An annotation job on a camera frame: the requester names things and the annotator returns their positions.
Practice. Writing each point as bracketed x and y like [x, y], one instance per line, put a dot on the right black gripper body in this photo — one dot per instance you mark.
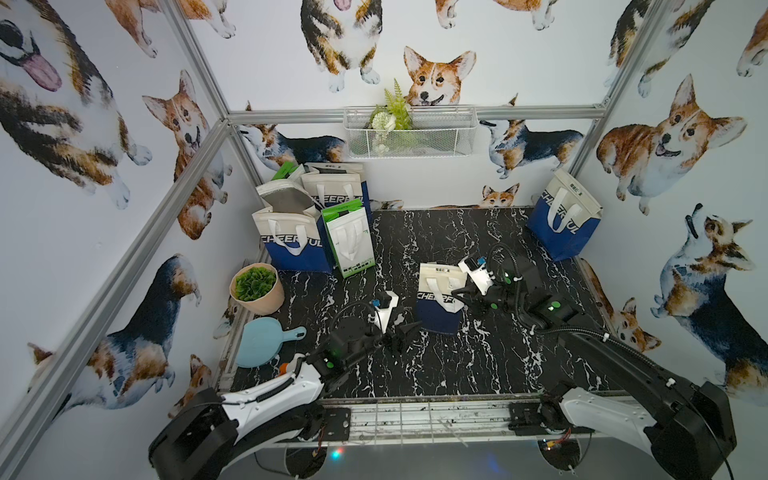
[480, 298]

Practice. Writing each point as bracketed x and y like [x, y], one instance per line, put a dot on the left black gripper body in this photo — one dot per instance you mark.
[395, 333]

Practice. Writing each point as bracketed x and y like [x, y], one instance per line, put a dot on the green white bag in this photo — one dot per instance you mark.
[285, 171]
[347, 228]

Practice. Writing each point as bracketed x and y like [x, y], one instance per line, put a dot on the blue white bag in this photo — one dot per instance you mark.
[331, 184]

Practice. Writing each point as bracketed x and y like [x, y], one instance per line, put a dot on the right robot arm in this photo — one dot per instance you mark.
[686, 428]

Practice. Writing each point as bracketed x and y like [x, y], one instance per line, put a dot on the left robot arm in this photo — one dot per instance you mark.
[214, 431]

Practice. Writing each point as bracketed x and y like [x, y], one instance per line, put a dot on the light blue cutting board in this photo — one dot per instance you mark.
[262, 340]

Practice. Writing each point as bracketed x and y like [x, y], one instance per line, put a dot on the potted green plant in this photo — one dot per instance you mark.
[257, 288]

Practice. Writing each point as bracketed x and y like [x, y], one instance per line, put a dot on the fern and white flower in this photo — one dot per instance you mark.
[390, 125]

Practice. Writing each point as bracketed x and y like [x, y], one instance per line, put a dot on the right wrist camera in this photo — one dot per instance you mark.
[476, 268]

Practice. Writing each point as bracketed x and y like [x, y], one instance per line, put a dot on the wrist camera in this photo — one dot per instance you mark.
[384, 303]
[476, 268]

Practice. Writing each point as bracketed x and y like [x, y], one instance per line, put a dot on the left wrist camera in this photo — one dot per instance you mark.
[384, 303]

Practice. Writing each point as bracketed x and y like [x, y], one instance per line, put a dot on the aluminium front rail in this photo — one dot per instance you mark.
[468, 419]

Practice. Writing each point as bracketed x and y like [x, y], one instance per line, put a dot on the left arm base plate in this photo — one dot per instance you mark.
[327, 424]

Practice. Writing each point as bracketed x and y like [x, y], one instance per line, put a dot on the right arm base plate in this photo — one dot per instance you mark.
[539, 418]

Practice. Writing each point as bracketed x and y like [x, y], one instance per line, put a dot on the white wire basket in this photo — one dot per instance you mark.
[438, 132]

